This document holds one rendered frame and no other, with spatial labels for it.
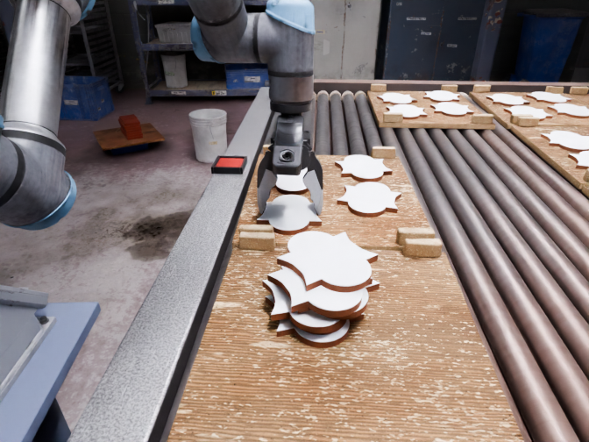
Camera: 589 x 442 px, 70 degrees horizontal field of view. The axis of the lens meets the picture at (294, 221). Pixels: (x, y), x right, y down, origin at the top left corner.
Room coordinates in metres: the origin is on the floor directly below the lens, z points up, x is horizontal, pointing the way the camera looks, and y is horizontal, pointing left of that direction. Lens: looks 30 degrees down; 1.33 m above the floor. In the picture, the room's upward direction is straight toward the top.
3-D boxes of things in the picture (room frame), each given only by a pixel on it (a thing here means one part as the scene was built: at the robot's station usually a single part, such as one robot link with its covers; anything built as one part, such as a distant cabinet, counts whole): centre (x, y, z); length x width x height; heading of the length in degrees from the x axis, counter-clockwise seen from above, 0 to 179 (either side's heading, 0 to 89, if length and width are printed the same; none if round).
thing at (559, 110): (1.45, -0.84, 0.94); 0.41 x 0.35 x 0.04; 176
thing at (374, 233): (0.80, -0.08, 0.93); 0.41 x 0.35 x 0.02; 178
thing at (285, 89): (0.73, 0.01, 1.16); 0.08 x 0.08 x 0.05
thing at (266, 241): (0.59, 0.06, 0.95); 0.06 x 0.02 x 0.03; 86
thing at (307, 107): (0.73, 0.01, 1.08); 0.09 x 0.08 x 0.12; 177
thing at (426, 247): (0.57, -0.21, 0.95); 0.06 x 0.02 x 0.03; 86
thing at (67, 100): (4.55, 2.27, 0.19); 0.50 x 0.41 x 0.37; 85
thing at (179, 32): (5.32, 1.32, 0.74); 0.44 x 0.36 x 0.20; 78
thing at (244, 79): (5.37, 0.53, 0.25); 0.62 x 0.42 x 0.22; 99
